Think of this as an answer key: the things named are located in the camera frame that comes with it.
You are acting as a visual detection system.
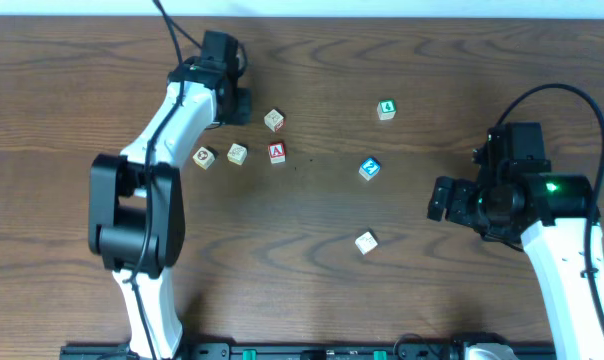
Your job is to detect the red letter A block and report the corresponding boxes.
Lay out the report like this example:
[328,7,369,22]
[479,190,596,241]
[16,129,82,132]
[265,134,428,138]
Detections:
[268,142,286,164]

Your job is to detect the blue number 2 block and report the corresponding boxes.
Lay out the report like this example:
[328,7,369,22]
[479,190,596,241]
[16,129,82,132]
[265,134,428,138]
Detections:
[358,157,381,181]

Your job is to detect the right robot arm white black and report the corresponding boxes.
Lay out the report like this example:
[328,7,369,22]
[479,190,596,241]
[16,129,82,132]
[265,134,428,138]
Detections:
[427,173,604,359]

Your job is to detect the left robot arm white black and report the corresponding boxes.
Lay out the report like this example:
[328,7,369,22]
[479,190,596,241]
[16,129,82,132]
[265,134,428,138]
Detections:
[88,57,251,359]

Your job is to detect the butterfly block red side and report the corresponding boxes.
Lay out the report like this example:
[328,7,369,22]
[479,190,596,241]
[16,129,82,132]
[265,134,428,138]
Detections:
[264,109,285,132]

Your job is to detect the plain wooden block near front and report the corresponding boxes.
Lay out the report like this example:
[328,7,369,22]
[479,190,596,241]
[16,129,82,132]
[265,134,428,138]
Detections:
[354,231,378,255]

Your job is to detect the green number 4 block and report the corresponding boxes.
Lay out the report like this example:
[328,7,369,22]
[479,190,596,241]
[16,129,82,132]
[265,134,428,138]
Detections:
[377,99,397,121]

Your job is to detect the wooden block brown ring picture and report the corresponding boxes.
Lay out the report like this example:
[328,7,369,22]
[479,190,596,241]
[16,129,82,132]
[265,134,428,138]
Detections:
[192,146,217,170]

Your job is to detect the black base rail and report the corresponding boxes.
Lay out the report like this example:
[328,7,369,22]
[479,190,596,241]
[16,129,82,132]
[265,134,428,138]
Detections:
[59,332,558,360]

